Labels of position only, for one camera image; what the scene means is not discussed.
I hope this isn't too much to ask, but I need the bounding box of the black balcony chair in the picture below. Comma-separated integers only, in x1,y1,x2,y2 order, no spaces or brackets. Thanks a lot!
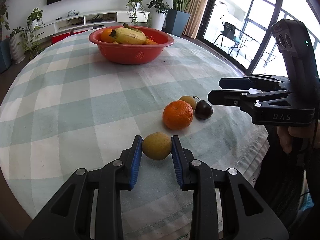
213,21,244,55

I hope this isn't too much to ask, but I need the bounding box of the orange in bowl right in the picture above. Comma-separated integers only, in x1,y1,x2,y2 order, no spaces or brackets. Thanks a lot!
145,39,158,45

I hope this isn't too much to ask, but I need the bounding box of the orange mandarin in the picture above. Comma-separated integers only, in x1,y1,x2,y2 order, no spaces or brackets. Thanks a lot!
162,100,194,131

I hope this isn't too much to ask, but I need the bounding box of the checkered green white tablecloth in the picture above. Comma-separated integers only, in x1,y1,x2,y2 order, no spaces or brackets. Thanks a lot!
1,31,269,239

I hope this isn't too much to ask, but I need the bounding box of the bushy plant white pot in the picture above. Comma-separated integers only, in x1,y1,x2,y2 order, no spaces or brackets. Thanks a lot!
146,0,169,31

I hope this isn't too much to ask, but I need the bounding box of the tall plant blue pot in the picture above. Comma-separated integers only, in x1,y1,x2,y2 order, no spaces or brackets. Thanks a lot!
158,0,217,38

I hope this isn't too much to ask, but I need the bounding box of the dark cherry with stem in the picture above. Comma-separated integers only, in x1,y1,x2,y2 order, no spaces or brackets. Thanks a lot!
193,96,213,120

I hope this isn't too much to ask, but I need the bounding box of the right hand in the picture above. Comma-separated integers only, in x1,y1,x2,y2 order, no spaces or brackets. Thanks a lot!
277,121,319,153

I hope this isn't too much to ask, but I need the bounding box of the top yellow banana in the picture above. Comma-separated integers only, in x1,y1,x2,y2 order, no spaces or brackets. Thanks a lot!
110,27,147,45

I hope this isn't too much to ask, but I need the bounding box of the white tv console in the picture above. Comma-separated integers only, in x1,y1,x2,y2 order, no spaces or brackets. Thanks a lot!
27,10,151,42

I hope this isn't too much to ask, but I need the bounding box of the brown kiwi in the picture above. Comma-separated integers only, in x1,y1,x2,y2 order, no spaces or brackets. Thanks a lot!
142,132,172,160
179,95,197,111

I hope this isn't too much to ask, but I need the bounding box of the orange in bowl left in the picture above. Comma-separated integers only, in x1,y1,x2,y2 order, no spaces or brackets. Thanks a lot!
100,28,115,43

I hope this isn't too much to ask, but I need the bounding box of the trailing vine plant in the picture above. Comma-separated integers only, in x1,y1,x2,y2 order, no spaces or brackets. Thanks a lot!
126,0,149,26
20,8,43,60

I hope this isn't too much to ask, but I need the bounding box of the red plastic bowl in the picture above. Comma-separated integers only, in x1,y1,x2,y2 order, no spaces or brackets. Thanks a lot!
89,26,174,64

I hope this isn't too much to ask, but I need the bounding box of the red storage box left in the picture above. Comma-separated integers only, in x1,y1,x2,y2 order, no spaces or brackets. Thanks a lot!
51,31,71,44

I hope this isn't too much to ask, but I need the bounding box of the trailing vine plant right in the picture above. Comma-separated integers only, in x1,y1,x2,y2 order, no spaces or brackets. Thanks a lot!
126,0,149,26

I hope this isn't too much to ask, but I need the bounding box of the orange in bowl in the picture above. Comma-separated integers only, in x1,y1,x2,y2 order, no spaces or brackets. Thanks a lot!
145,39,158,45
100,28,115,43

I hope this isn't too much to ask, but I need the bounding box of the tree plant blue pot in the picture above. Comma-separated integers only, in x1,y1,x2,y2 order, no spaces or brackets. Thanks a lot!
0,4,11,73

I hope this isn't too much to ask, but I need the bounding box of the beige curtain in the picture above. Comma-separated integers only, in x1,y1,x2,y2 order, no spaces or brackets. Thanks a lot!
183,0,208,38

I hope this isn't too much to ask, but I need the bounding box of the trailing vine plant left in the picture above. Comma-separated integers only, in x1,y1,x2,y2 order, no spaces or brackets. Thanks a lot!
20,8,43,60

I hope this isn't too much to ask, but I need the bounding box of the ribbed white pot plant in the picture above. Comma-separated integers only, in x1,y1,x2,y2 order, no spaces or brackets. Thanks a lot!
9,27,25,64

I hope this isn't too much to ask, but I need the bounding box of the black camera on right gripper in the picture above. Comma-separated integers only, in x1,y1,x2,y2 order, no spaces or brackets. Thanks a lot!
271,19,318,81

